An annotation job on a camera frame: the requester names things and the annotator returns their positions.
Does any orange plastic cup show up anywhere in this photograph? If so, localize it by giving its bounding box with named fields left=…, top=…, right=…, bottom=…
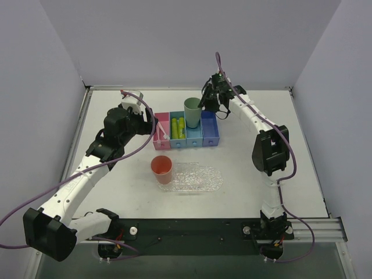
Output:
left=151, top=155, right=173, bottom=185

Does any small green toothpaste tube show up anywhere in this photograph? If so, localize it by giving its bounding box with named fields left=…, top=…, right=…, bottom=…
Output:
left=171, top=118, right=178, bottom=140

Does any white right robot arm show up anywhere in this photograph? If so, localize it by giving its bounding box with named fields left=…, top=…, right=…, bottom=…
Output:
left=199, top=72, right=294, bottom=246

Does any clear textured tray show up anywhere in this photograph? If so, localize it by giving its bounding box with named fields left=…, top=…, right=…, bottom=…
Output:
left=157, top=165, right=223, bottom=192

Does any light blue drawer bin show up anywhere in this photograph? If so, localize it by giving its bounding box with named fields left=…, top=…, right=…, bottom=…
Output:
left=185, top=120, right=203, bottom=148

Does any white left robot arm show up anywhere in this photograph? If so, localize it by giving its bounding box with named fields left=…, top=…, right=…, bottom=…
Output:
left=23, top=106, right=157, bottom=262

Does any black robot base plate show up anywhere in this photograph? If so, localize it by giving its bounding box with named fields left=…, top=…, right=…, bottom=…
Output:
left=97, top=218, right=294, bottom=259

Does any teal drawer bin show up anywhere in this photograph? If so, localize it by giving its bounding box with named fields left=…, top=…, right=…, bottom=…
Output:
left=170, top=111, right=187, bottom=149

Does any large green toothpaste tube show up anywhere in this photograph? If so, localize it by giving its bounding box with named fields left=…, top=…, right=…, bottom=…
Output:
left=178, top=117, right=185, bottom=139

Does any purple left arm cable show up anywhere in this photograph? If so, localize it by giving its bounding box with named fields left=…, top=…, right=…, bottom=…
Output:
left=0, top=90, right=156, bottom=249

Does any pink toothbrush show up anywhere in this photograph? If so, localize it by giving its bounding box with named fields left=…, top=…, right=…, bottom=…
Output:
left=156, top=123, right=161, bottom=146

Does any green plastic cup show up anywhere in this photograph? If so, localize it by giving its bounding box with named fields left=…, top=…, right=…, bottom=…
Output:
left=184, top=97, right=202, bottom=128

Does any aluminium table frame rail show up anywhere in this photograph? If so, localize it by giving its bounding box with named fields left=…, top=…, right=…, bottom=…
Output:
left=64, top=88, right=346, bottom=242

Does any dark blue drawer bin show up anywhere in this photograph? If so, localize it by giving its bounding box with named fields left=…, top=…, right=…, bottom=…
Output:
left=201, top=110, right=220, bottom=147

